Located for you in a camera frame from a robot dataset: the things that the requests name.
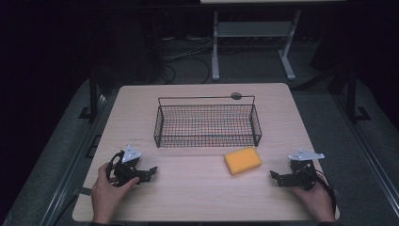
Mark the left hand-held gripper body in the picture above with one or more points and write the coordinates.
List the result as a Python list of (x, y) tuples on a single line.
[(127, 168)]

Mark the black metal post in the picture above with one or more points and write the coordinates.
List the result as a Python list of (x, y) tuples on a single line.
[(353, 97), (93, 94)]

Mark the person's left hand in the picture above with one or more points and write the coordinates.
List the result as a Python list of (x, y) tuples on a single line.
[(106, 194)]

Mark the grey metal stand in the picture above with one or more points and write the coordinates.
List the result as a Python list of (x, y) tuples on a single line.
[(254, 44)]

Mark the yellow sponge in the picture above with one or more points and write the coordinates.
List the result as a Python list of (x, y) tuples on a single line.
[(242, 160)]

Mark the person's right hand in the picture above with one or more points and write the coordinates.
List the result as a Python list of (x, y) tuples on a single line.
[(316, 202)]

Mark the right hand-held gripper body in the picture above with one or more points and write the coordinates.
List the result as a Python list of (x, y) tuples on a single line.
[(301, 172)]

